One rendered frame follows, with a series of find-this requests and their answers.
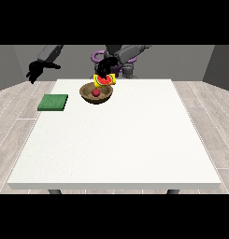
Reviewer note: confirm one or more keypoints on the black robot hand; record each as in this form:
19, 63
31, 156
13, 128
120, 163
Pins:
36, 69
105, 66

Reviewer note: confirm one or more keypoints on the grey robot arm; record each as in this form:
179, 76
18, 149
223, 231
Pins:
50, 53
129, 52

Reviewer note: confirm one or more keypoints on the small red ball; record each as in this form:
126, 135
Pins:
95, 92

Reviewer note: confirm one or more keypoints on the brown wooden bowl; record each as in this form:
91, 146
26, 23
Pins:
96, 93

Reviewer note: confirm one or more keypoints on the green square pad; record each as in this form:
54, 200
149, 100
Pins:
52, 102

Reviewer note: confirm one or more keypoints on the grey robot trunk purple rings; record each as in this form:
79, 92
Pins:
128, 70

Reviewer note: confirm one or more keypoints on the dark table leg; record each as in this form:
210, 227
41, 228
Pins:
173, 191
54, 191

